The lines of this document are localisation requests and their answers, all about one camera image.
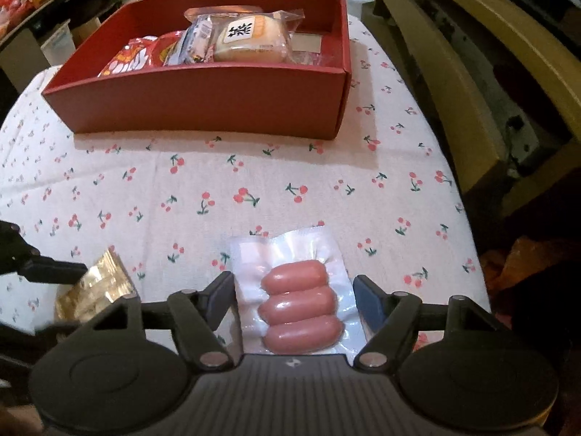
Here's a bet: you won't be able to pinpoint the gold foil snack packet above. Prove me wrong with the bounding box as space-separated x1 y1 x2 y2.
55 250 138 323

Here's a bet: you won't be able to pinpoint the vacuum packed sausages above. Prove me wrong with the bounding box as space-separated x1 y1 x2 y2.
229 225 366 361

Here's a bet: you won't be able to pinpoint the red snack bag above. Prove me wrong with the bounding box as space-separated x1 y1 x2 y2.
98 31 183 77

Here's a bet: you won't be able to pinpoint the white duck gizzard packet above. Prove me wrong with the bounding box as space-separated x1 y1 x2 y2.
164 13 227 66

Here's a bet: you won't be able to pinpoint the round bun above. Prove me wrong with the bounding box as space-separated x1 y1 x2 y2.
209 9 304 64

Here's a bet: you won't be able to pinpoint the orange dried tofu packet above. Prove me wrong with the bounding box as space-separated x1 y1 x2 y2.
183 5 263 23

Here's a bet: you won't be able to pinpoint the cherry print tablecloth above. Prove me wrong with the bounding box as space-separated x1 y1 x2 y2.
1 18 489 307

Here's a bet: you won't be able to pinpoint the cardboard box on floor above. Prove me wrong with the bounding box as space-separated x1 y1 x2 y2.
40 18 101 66

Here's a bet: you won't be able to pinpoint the red cardboard box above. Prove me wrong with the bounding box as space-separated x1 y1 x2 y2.
42 0 352 140

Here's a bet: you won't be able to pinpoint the wooden TV cabinet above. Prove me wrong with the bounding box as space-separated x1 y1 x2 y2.
372 0 580 215

